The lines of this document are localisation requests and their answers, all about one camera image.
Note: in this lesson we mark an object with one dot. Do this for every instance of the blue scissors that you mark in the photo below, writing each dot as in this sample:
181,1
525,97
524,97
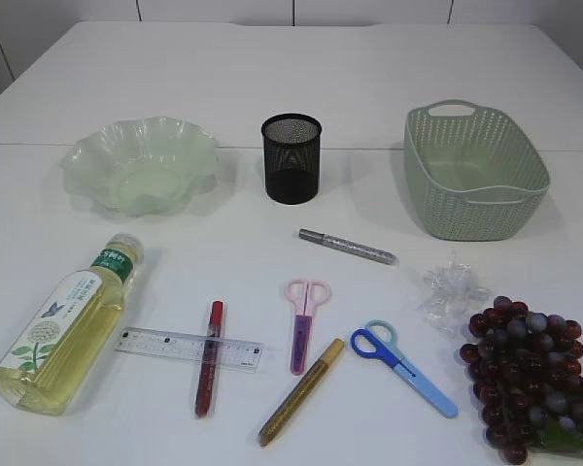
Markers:
378,340

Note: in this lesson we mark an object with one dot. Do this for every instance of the clear plastic sheet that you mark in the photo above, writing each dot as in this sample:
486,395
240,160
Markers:
455,294

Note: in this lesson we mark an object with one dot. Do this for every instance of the purple grape bunch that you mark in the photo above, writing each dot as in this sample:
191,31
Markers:
526,373

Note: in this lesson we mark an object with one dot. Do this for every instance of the yellow tea bottle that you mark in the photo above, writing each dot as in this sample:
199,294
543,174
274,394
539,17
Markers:
45,366

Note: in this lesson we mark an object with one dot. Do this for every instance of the silver glitter pen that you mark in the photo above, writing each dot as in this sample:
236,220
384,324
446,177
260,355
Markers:
347,246

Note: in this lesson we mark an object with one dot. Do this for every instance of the black mesh pen holder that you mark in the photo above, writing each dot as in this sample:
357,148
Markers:
291,154

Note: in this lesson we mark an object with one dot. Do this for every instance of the gold glitter pen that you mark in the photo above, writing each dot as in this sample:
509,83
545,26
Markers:
299,394

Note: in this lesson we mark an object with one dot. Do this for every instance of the transparent plastic ruler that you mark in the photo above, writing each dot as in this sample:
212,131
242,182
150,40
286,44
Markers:
233,354

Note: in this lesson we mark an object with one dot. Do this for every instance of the light green wavy plate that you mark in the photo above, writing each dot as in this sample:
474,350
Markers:
147,166

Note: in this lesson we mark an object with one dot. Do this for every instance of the red glitter pen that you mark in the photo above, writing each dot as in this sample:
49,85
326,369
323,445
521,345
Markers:
204,392

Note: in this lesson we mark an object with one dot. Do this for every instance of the green woven plastic basket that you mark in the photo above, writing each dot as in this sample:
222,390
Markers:
471,178

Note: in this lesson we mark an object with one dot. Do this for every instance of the pink purple scissors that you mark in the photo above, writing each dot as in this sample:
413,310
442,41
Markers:
305,296

